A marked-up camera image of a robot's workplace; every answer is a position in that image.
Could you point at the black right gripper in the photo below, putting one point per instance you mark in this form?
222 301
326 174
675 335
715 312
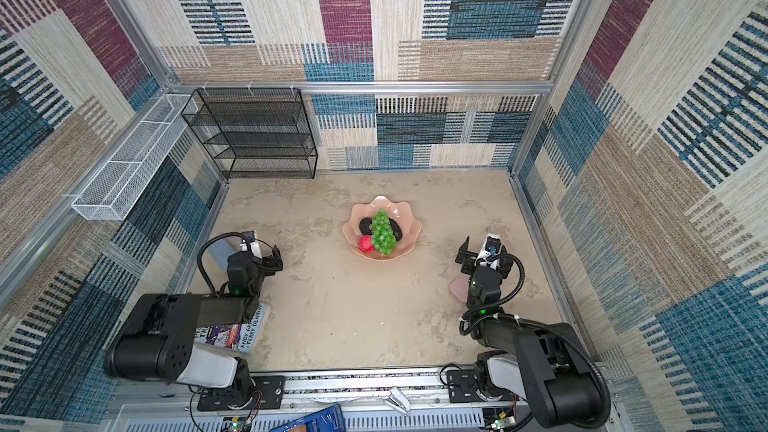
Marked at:
465 257

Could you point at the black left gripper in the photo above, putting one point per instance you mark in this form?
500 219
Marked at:
267 263

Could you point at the green grape bunch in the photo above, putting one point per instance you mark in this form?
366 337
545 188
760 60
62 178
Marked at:
382 236

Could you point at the red apple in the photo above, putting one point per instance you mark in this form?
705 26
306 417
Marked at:
366 244

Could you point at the dark avocado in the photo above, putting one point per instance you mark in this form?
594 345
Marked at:
366 226
396 230

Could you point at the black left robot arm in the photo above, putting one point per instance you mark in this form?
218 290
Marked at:
192 339

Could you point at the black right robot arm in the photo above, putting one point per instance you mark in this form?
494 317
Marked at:
542 369

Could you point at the pink scalloped fruit bowl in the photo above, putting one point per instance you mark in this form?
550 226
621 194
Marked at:
401 212

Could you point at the pink rectangular case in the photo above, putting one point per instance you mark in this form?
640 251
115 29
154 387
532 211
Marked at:
459 288

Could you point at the blue grey case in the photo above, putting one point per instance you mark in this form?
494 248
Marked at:
220 251

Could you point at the colourful paperback book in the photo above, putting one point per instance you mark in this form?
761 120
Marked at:
239 338

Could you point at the blue circuit board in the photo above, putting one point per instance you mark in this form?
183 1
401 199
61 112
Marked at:
330 419

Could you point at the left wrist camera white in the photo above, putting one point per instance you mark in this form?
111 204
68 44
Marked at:
255 249

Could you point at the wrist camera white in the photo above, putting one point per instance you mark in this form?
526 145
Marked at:
255 249
491 248

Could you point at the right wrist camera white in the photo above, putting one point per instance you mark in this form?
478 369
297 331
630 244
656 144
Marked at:
491 248

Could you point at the black wire shelf rack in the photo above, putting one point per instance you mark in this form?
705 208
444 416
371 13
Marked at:
254 133

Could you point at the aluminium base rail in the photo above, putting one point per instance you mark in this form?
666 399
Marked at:
155 406

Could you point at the white clip on rail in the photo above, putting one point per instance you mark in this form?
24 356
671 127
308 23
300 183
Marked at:
398 401

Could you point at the white wire mesh basket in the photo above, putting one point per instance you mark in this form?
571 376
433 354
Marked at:
114 190

